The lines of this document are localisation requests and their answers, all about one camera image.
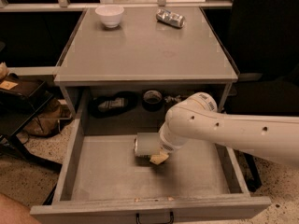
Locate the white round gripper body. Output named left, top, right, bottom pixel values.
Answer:
left=159, top=123, right=188, bottom=153

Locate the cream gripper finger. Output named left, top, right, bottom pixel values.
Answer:
left=149, top=151, right=169, bottom=165

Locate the green white 7up can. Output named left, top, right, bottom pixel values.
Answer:
left=134, top=133, right=160, bottom=157

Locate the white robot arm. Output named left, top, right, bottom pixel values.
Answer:
left=150, top=92, right=299, bottom=167

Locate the open grey top drawer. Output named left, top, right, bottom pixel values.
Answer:
left=29, top=87, right=272, bottom=224

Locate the grey cabinet with top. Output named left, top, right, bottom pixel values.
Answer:
left=55, top=7, right=237, bottom=135

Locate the crushed silver can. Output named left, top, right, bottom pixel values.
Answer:
left=156, top=8, right=185, bottom=28

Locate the small crumpled white object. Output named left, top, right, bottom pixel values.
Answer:
left=164, top=95, right=182, bottom=104

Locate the black tape roll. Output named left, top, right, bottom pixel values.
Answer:
left=142, top=90, right=163, bottom=112

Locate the brown bag on floor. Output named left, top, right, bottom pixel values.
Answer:
left=23, top=98, right=71, bottom=137

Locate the white bowl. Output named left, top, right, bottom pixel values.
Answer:
left=95, top=5, right=124, bottom=28

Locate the black side table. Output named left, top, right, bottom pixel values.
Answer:
left=0, top=74, right=62, bottom=172

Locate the person's bare knee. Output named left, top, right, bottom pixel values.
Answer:
left=0, top=193, right=41, bottom=224

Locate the black office chair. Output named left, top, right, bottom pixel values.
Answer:
left=223, top=0, right=299, bottom=191

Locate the yellow sticky note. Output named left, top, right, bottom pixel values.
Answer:
left=0, top=80, right=17, bottom=90

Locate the black drawer handle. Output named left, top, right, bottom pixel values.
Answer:
left=135, top=211, right=175, bottom=224

